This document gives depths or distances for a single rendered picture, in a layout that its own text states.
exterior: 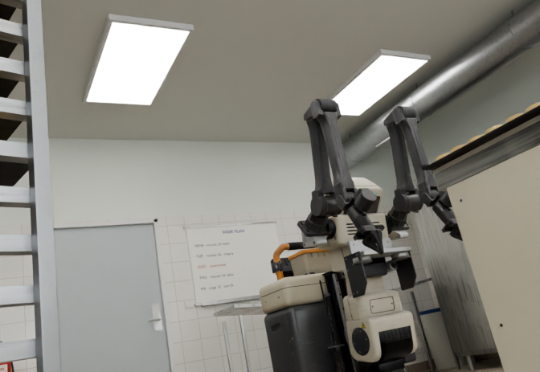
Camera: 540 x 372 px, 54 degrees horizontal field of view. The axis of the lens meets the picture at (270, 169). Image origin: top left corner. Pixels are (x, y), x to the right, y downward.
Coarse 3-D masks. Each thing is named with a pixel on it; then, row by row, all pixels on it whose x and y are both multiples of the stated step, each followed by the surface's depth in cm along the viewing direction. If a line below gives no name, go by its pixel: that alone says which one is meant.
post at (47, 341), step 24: (24, 0) 110; (24, 24) 108; (24, 48) 107; (48, 144) 100; (48, 168) 98; (48, 192) 97; (48, 216) 95; (48, 240) 93; (48, 264) 92; (48, 288) 90; (48, 312) 89; (48, 336) 87; (48, 360) 86
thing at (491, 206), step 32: (512, 160) 122; (448, 192) 138; (480, 192) 130; (512, 192) 122; (480, 224) 130; (512, 224) 122; (480, 256) 130; (512, 256) 122; (480, 288) 130; (512, 288) 122; (512, 320) 122; (512, 352) 122
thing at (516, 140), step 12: (516, 132) 122; (528, 132) 120; (492, 144) 128; (504, 144) 125; (516, 144) 123; (528, 144) 120; (468, 156) 134; (480, 156) 131; (492, 156) 128; (504, 156) 125; (444, 168) 140; (456, 168) 137; (468, 168) 134; (480, 168) 131; (444, 180) 141; (456, 180) 137
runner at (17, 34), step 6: (0, 18) 106; (0, 24) 106; (6, 24) 107; (12, 24) 108; (18, 24) 109; (0, 30) 106; (6, 30) 106; (12, 30) 107; (18, 30) 108; (0, 36) 107; (6, 36) 107; (12, 36) 108; (18, 36) 108; (12, 42) 109; (18, 42) 110
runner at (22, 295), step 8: (0, 288) 88; (8, 288) 89; (16, 288) 90; (24, 288) 91; (32, 288) 91; (0, 296) 88; (8, 296) 88; (16, 296) 89; (24, 296) 90; (32, 296) 91; (0, 304) 87; (8, 304) 88; (16, 304) 89; (24, 304) 91; (32, 304) 92
